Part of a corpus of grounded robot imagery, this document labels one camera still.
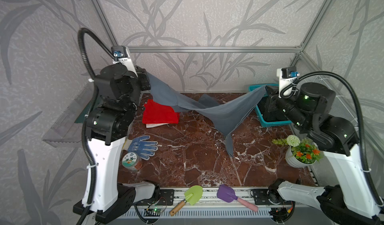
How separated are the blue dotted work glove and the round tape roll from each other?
2.7 inches

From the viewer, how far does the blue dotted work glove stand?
0.90m

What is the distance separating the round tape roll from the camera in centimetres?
79
